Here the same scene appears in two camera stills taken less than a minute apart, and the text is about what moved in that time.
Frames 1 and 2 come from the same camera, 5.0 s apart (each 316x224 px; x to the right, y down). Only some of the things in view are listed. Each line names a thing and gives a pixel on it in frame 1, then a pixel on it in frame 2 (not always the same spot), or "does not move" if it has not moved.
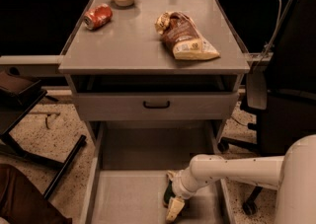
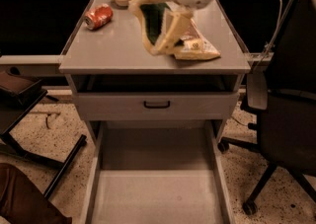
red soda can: x=98 y=16 does not move
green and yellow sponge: x=169 y=194 -> x=153 y=15
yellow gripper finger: x=175 y=205 -> x=176 y=26
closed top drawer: x=152 y=107 does not move
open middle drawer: x=129 y=164 does not move
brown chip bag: x=182 y=37 does not move
